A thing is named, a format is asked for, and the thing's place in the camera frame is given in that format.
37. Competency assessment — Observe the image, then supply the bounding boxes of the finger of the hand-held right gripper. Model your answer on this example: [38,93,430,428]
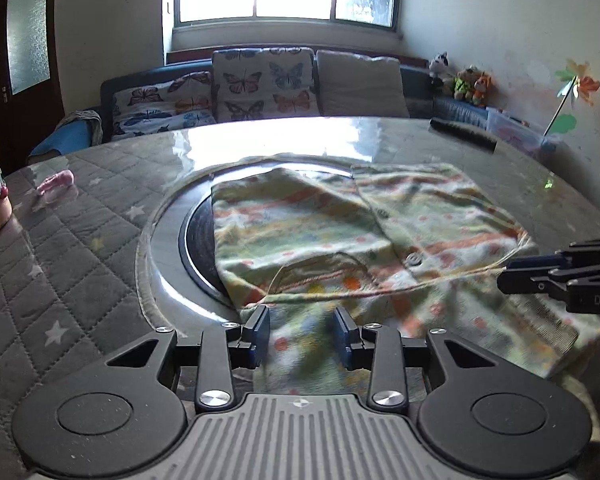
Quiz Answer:
[497,265,600,316]
[509,238,600,279]

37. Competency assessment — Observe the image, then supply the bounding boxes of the plain beige cushion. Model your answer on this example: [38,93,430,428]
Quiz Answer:
[315,49,411,119]

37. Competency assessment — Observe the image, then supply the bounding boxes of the orange plush toy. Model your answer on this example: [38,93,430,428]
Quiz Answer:
[472,71,494,107]

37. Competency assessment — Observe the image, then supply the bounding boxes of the green and yellow plush toy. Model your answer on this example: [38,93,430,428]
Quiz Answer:
[452,65,477,102]

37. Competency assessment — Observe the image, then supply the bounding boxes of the colourful paper pinwheel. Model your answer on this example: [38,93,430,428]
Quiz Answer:
[542,58,600,139]

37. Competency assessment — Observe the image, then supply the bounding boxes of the clear plastic storage box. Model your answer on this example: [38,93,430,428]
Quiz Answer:
[485,106,562,154]

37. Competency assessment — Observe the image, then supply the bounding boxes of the long black object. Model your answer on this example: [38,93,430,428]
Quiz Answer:
[429,117,499,154]

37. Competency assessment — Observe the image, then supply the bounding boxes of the black and white plush toy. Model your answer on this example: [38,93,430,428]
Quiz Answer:
[428,51,455,93]

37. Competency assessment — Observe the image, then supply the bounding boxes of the dark blue sofa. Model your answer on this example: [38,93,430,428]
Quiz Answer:
[100,51,492,142]

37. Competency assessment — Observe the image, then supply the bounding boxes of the dark wooden door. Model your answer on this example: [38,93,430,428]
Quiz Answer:
[0,0,67,137]

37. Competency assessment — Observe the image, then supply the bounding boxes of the blue chair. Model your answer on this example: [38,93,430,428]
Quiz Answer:
[27,120,97,164]

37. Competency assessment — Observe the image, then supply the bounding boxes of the upright butterfly print cushion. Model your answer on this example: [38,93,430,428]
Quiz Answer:
[211,47,316,123]

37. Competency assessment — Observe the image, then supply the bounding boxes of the flat butterfly print cushion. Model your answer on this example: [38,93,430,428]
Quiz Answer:
[111,71,217,142]

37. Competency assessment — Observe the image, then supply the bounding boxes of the round glass turntable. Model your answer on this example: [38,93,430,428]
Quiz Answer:
[137,152,556,341]

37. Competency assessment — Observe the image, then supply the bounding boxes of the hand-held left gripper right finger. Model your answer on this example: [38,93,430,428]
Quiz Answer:
[333,306,501,411]

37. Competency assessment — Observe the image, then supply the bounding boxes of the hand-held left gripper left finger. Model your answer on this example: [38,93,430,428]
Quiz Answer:
[103,305,272,412]

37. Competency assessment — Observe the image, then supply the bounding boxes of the small pink toy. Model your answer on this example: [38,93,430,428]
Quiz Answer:
[36,170,75,197]

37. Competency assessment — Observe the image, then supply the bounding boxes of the grey garment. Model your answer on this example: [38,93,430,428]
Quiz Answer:
[55,108,104,147]

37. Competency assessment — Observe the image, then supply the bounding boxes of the patterned green striped child's shirt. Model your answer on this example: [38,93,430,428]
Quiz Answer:
[211,161,600,396]

